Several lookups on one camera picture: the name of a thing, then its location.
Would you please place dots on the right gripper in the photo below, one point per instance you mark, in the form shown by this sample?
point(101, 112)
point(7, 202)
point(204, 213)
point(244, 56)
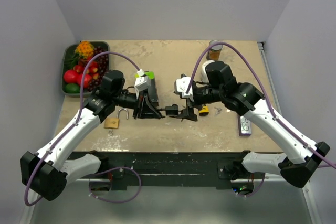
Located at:
point(188, 113)

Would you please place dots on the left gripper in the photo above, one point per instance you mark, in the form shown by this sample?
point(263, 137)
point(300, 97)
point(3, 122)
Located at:
point(145, 110)

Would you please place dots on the black padlock with keys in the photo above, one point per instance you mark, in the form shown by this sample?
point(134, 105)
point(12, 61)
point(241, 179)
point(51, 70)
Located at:
point(170, 111)

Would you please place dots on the yellow padlock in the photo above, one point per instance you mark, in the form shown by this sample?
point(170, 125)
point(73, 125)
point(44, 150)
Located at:
point(204, 111)

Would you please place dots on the silver keys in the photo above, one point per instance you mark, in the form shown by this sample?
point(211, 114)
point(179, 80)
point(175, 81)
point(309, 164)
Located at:
point(218, 110)

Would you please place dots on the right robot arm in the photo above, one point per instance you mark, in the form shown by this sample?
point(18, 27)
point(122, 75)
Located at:
point(300, 155)

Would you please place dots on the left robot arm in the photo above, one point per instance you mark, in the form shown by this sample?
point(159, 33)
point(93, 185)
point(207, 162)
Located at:
point(49, 170)

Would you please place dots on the razor box green black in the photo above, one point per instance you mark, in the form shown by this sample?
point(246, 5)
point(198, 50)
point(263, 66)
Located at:
point(152, 90)

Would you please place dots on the brass padlock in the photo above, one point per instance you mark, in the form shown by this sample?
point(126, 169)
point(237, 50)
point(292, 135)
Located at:
point(112, 123)

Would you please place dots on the white toilet paper roll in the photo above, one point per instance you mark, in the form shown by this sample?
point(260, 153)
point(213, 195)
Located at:
point(204, 77)

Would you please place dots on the purple toothpaste box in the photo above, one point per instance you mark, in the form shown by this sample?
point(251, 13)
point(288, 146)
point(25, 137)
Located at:
point(244, 126)

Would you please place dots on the tin can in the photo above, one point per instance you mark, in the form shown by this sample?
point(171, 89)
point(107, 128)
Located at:
point(215, 50)

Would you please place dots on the fruit tray dark green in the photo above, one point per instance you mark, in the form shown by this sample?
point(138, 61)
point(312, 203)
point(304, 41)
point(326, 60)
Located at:
point(75, 65)

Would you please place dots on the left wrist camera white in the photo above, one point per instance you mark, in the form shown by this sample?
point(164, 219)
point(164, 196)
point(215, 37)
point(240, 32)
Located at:
point(142, 82)

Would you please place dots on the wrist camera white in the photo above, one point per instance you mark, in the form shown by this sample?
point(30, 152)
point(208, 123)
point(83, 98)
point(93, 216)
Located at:
point(180, 88)
point(142, 82)

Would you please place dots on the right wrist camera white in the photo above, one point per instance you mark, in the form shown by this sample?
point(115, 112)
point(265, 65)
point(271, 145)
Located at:
point(180, 88)

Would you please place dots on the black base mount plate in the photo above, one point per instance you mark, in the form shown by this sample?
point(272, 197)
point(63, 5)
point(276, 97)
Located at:
point(122, 170)

